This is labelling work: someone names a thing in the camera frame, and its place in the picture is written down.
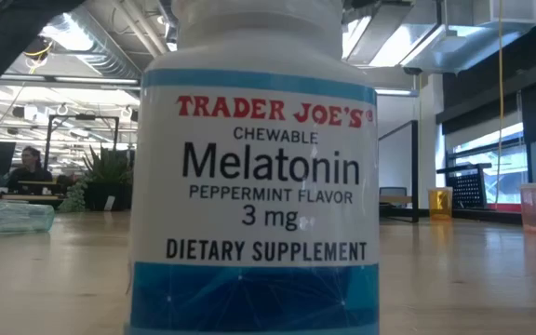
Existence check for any red low ledge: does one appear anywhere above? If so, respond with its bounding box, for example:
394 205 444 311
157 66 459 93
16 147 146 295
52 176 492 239
489 202 523 214

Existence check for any white melatonin supplement bottle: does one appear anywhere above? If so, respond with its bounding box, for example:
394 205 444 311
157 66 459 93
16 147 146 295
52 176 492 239
125 0 382 335

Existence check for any silver spiral air duct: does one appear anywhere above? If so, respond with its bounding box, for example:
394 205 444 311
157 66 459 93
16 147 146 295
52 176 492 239
65 4 144 81

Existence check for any black aluminium table frame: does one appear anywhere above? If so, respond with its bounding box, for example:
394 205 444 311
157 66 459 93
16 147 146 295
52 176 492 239
378 206 536 232

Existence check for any silver rectangular air duct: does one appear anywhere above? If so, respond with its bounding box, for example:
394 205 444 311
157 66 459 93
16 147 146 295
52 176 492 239
342 0 536 76

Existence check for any person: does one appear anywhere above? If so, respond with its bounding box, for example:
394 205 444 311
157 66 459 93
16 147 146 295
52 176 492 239
6 144 55 195

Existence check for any yellow hanging cable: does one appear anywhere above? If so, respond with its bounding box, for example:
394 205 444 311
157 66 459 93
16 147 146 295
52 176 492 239
494 0 505 208

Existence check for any black perforated crate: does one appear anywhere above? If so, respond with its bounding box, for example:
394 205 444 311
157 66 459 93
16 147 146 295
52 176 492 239
436 161 493 211

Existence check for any black metal rack frame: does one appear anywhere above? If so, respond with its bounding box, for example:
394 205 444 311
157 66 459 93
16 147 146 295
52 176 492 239
42 113 121 181

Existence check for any black ceiling device yellow cable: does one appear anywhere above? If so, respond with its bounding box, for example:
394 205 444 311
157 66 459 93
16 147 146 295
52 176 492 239
20 34 56 61

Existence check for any orange pill bottle white cap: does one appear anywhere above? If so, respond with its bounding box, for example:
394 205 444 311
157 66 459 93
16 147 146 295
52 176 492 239
427 186 454 222

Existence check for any wooden office desk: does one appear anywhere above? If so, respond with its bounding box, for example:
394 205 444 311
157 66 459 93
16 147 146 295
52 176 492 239
0 192 67 209

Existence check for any long ceiling light strip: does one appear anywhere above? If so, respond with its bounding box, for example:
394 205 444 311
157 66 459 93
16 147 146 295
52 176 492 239
0 73 142 88

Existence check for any green potted succulent plant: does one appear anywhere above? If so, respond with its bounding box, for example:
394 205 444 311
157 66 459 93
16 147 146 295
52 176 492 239
57 144 135 214

